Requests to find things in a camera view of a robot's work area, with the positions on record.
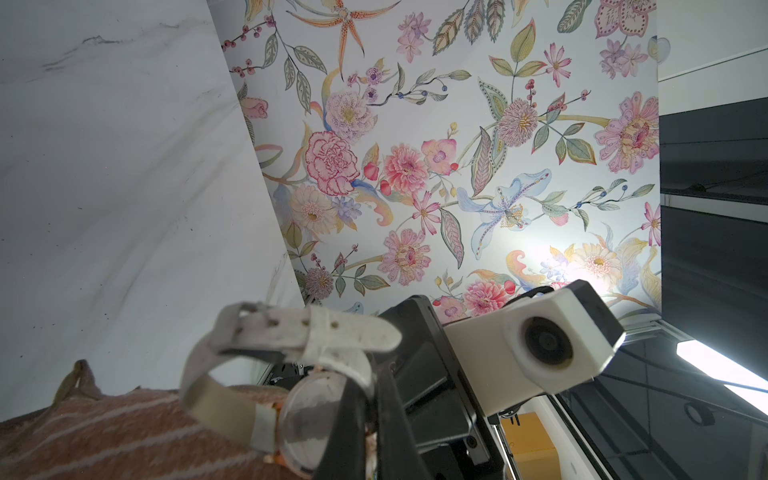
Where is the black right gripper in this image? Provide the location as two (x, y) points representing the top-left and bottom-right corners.
(374, 295), (504, 479)

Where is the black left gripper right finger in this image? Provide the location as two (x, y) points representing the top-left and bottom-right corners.
(376, 366), (431, 480)

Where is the brown striped cloth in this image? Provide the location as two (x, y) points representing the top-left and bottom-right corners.
(1, 360), (296, 479)

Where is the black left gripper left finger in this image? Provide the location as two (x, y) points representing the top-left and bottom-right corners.
(313, 381), (367, 480)

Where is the white ceiling light strip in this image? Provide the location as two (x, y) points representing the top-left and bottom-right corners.
(676, 340), (767, 414)

